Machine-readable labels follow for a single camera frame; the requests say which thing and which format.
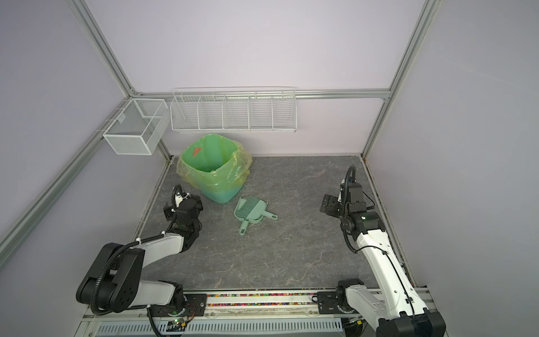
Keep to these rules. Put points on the mint green hand brush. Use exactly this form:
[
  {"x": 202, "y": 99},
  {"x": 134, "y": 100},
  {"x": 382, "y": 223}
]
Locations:
[{"x": 257, "y": 208}]

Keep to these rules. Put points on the mint green dustpan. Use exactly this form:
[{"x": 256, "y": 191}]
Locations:
[{"x": 240, "y": 214}]

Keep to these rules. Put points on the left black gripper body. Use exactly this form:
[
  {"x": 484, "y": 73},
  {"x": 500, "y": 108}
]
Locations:
[{"x": 170, "y": 212}]

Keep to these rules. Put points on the white vented cable duct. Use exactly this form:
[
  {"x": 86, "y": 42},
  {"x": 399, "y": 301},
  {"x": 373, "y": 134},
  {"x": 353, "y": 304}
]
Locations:
[{"x": 222, "y": 327}]

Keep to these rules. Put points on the small white mesh basket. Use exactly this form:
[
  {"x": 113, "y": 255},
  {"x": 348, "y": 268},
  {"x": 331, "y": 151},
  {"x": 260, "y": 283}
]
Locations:
[{"x": 139, "y": 127}]

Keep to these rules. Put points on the long white wire basket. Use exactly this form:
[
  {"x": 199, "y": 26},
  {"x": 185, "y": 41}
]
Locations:
[{"x": 234, "y": 109}]

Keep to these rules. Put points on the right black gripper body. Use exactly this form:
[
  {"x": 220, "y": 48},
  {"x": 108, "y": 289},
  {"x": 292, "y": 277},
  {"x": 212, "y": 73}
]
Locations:
[{"x": 335, "y": 208}]

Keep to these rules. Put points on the green trash bin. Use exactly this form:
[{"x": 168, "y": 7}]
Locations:
[{"x": 219, "y": 177}]

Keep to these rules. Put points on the yellow-green plastic bin liner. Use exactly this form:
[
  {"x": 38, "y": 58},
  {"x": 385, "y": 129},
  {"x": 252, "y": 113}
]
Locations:
[{"x": 236, "y": 168}]

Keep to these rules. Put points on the aluminium front rail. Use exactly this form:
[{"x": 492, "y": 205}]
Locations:
[{"x": 285, "y": 304}]

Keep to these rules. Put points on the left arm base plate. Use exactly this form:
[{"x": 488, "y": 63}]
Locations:
[{"x": 194, "y": 305}]

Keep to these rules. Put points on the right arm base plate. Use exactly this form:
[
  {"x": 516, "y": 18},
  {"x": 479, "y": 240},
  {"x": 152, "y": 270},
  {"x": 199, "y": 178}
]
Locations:
[{"x": 328, "y": 303}]

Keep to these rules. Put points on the aluminium frame profiles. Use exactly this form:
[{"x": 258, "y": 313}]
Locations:
[{"x": 47, "y": 198}]

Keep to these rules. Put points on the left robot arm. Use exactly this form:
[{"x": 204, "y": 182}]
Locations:
[{"x": 114, "y": 281}]

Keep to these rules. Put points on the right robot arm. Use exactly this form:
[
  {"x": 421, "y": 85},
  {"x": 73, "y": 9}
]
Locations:
[{"x": 401, "y": 312}]

